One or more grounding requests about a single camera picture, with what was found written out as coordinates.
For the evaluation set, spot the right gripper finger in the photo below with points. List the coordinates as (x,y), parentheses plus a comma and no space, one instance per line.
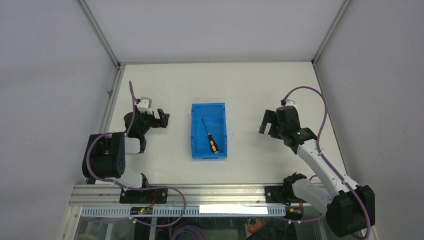
(274,131)
(269,117)

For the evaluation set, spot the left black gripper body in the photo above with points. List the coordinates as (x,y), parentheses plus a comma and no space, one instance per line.
(147,120)

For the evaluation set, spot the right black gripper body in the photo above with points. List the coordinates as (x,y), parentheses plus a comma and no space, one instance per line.
(282,131)

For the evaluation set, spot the yellow black screwdriver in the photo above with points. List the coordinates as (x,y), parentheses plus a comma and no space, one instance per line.
(212,142)

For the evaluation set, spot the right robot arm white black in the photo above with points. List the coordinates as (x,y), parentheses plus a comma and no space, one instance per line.
(347,206)

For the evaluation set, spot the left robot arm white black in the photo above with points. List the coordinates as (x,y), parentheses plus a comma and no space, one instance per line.
(105,155)

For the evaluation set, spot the blue plastic bin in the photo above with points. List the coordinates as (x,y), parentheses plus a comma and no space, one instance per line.
(214,115)

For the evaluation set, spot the orange object below table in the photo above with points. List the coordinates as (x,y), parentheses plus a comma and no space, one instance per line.
(254,224)

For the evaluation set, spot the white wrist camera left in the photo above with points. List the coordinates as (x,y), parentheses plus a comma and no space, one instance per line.
(144,104)

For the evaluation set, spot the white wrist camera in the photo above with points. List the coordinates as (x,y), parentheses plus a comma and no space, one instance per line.
(144,104)
(292,104)

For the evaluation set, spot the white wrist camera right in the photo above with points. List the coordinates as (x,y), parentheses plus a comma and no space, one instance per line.
(292,104)

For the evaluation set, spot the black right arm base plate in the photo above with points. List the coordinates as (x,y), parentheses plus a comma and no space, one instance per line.
(280,194)

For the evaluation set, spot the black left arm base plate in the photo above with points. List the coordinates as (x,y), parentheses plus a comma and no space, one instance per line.
(156,196)

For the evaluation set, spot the aluminium rail front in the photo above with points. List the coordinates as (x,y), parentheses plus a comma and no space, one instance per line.
(93,195)

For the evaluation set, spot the white slotted cable duct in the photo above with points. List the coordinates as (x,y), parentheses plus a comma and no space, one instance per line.
(188,211)

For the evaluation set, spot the aluminium frame post right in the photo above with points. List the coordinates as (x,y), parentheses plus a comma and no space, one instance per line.
(331,30)

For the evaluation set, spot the aluminium frame post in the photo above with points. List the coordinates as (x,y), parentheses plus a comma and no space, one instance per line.
(91,19)
(331,30)

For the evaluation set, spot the aluminium frame post left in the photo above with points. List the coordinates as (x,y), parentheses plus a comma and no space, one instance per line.
(91,19)

